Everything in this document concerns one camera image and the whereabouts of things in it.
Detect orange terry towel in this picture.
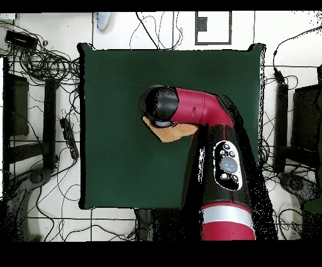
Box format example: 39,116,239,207
142,115,199,144

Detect dark green table cloth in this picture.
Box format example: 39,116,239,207
76,42,267,210

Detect black power strip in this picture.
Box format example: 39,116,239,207
59,117,81,160

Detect pale blue round object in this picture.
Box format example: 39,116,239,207
94,11,112,32

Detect grey chair base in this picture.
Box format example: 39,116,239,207
279,172,321,210
4,168,54,240

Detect black box device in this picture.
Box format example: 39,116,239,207
4,30,39,50

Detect dark green object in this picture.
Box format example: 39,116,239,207
303,198,322,214

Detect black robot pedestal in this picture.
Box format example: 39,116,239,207
134,207,202,241

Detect thin black looped cable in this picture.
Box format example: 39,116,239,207
128,11,184,50

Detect grey square frame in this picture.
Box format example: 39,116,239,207
194,11,233,46

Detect black metal stand frame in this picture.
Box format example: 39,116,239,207
273,64,322,174
2,57,60,173

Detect tangled black cable bundle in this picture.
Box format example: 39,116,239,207
14,46,81,86

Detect black cable with adapter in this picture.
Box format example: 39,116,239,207
272,25,322,85

